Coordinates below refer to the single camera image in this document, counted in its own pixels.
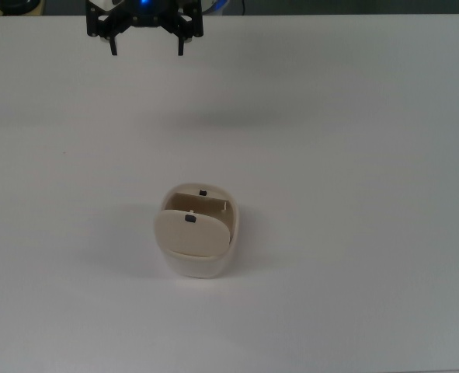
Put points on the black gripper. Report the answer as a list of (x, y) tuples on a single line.
[(147, 19)]

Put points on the cream trash can lid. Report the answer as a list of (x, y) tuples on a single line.
[(190, 237)]

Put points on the small white trash can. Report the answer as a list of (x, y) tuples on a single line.
[(198, 266)]

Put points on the black round object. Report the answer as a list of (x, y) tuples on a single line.
[(13, 3)]

